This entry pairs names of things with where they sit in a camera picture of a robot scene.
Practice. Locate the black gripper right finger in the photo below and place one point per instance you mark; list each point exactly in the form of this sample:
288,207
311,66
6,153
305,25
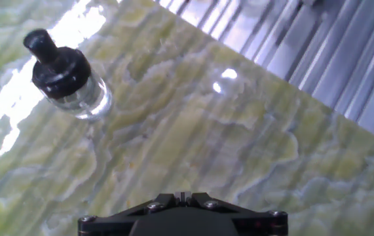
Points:
258,224

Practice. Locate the small clear glass jar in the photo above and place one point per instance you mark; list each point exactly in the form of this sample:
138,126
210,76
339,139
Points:
91,101

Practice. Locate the green marble pattern mat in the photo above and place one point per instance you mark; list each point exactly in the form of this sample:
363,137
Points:
173,137

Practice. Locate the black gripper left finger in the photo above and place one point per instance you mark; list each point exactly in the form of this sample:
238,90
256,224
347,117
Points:
108,224

